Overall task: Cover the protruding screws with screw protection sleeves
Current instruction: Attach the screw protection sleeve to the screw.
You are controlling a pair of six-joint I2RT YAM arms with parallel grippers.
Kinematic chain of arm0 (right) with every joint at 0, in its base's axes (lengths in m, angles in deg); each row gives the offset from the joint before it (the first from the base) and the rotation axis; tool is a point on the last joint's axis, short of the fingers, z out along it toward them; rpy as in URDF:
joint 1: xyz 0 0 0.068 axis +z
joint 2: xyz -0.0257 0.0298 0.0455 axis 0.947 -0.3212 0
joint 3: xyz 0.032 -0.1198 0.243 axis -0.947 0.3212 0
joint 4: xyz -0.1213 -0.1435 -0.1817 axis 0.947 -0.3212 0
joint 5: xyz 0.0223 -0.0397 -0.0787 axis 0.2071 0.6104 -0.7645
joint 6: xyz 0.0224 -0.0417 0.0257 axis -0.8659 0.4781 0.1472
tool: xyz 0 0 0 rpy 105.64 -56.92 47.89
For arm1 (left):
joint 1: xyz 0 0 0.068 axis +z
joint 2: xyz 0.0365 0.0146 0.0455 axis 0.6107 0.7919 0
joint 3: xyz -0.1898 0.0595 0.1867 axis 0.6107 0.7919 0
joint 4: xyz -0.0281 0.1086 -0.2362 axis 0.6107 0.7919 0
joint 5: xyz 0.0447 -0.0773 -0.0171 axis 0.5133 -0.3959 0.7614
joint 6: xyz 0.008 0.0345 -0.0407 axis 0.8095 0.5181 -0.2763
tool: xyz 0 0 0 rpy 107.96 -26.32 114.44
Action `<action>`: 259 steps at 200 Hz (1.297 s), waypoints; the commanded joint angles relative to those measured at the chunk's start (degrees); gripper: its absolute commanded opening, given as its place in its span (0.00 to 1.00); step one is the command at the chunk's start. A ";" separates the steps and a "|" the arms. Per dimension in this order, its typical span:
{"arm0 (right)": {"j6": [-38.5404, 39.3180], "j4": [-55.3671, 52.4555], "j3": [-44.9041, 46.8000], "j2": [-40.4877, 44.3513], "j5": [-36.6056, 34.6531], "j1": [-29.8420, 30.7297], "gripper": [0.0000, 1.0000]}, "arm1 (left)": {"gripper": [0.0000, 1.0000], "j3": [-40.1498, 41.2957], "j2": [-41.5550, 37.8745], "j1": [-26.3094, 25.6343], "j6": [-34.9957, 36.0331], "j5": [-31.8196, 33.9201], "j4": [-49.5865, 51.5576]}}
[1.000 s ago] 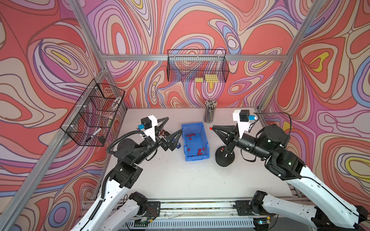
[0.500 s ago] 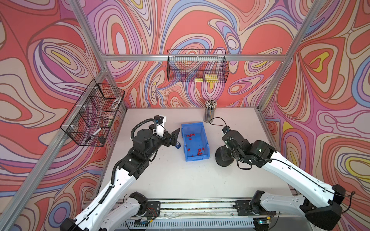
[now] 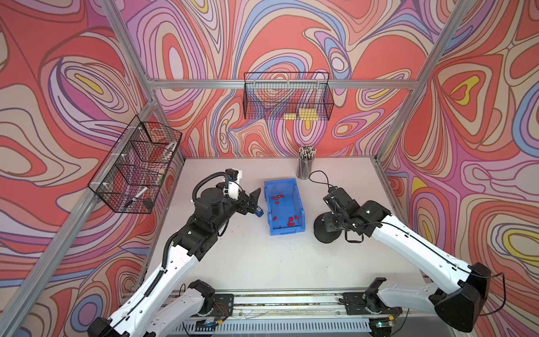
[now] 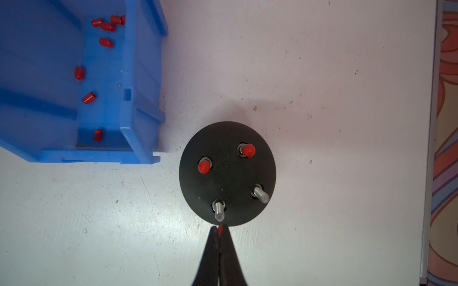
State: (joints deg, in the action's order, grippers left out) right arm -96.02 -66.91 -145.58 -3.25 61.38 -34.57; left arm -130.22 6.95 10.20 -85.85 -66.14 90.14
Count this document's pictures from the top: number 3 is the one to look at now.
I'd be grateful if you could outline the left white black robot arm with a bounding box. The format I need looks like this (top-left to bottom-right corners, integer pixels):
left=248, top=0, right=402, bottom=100
left=87, top=187, right=263, bottom=336

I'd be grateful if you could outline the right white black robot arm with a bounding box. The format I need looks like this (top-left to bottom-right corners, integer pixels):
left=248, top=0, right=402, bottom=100
left=314, top=199, right=493, bottom=333

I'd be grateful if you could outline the black round screw base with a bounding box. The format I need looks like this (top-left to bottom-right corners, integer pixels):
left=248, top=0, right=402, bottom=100
left=314, top=212, right=341, bottom=244

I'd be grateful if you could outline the blue plastic parts bin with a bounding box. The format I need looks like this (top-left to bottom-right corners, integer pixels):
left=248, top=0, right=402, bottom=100
left=264, top=178, right=306, bottom=236

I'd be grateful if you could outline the mesh pencil cup with pencils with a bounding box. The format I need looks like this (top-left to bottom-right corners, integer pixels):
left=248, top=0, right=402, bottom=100
left=296, top=145, right=317, bottom=180

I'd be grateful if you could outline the yellow sticky note pad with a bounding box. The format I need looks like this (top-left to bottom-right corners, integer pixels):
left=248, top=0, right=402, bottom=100
left=298, top=108, right=319, bottom=121

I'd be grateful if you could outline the white marker pen in basket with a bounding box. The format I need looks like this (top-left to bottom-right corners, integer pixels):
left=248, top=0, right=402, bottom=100
left=124, top=186, right=148, bottom=208

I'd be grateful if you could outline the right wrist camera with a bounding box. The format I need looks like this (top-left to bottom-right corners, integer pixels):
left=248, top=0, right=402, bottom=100
left=323, top=186, right=360, bottom=216

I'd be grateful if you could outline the black wire basket back wall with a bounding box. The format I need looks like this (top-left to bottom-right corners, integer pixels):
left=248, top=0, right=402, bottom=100
left=243, top=70, right=334, bottom=122

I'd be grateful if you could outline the black wire basket wall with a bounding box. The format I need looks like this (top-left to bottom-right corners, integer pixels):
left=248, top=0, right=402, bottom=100
left=88, top=116, right=182, bottom=214
left=243, top=70, right=334, bottom=122

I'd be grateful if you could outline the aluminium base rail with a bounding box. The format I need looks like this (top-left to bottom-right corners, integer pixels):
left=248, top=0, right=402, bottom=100
left=113, top=288, right=468, bottom=337

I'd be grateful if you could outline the black wire basket left wall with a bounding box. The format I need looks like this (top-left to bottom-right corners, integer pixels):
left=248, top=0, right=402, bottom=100
left=88, top=116, right=182, bottom=214

